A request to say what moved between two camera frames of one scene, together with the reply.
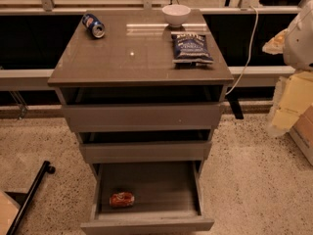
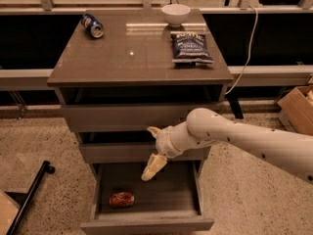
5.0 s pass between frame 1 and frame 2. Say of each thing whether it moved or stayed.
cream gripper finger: moved
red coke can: stayed
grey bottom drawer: stayed
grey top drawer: stayed
